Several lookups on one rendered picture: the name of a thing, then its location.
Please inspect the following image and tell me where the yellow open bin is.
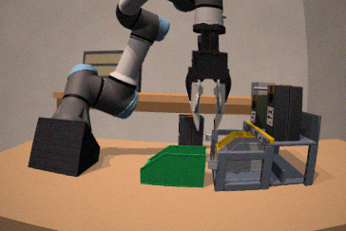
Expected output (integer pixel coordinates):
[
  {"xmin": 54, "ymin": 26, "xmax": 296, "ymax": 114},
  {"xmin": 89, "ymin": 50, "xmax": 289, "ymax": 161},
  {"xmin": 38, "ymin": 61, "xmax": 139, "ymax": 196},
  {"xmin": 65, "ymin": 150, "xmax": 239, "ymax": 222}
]
[{"xmin": 215, "ymin": 132, "xmax": 255, "ymax": 159}]

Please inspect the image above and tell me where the green bin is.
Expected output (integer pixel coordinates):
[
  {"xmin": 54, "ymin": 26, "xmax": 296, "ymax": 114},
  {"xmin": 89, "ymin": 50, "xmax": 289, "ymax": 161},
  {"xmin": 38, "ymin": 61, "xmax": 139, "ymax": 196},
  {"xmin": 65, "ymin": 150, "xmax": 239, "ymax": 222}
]
[{"xmin": 140, "ymin": 144, "xmax": 206, "ymax": 187}]

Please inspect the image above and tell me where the orange curved bar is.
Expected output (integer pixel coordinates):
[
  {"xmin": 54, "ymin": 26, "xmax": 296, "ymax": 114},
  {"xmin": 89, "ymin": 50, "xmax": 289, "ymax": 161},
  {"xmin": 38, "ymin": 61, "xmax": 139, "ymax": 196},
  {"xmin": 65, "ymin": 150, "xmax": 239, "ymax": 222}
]
[{"xmin": 246, "ymin": 121, "xmax": 275, "ymax": 144}]

